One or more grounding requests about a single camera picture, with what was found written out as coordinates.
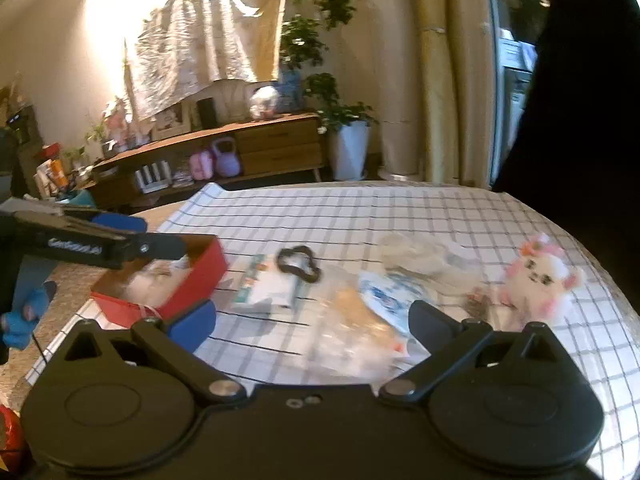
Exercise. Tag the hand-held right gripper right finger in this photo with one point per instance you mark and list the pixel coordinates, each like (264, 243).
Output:
(427, 322)

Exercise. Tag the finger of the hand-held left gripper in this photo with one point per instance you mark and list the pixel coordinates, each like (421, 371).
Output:
(160, 247)
(117, 222)

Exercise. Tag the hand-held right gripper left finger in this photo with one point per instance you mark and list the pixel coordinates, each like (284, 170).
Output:
(192, 322)

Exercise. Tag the blue white printed packet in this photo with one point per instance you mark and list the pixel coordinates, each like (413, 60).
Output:
(387, 300)

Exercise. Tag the red cardboard box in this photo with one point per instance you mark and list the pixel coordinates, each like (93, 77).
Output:
(202, 270)

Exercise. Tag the pyramid tea bag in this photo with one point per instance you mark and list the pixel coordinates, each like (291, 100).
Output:
(479, 305)

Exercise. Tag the clear plastic snack bag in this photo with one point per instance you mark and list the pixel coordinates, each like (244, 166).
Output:
(345, 325)

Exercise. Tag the white pink plush toy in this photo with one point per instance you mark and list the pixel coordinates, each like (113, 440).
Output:
(542, 280)

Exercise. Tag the person's left hand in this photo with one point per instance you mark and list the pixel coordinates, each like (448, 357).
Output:
(22, 322)

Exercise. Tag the white ribbed rack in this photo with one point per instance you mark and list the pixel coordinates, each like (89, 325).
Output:
(152, 177)

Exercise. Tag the orange white carton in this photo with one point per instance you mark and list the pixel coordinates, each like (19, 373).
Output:
(58, 174)

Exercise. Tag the white box with teal edge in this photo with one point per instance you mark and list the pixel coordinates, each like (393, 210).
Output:
(265, 287)

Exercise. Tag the pink small bag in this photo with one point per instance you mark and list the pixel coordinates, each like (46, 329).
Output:
(201, 166)

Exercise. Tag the purple kettlebell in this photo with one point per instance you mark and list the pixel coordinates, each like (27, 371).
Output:
(226, 160)

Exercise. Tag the white checked tablecloth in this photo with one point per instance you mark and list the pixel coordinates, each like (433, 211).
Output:
(400, 210)

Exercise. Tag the black speaker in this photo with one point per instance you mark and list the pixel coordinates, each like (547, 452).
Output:
(207, 112)

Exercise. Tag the wooden sideboard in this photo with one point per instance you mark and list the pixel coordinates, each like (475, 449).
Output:
(275, 145)

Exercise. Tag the white pink stuffed bundle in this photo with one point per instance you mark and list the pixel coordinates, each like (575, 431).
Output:
(263, 102)

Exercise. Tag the white plant pot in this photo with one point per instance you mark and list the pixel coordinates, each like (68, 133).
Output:
(349, 152)

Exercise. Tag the red round object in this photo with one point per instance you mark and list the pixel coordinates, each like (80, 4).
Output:
(9, 437)

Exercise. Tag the blue patterned vase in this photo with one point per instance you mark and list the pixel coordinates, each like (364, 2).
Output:
(291, 90)

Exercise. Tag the person in black clothes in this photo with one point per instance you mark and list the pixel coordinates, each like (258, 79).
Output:
(580, 110)

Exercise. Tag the beige curtain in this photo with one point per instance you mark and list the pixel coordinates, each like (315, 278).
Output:
(450, 60)

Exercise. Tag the green leafy houseplant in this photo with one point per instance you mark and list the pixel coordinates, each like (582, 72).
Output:
(320, 35)

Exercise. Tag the window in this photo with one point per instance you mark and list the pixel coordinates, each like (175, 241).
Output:
(512, 35)

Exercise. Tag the white picture frame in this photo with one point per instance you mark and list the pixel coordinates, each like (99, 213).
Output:
(172, 121)

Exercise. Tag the white crinkled wall cloth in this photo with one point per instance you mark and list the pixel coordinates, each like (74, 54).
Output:
(200, 45)

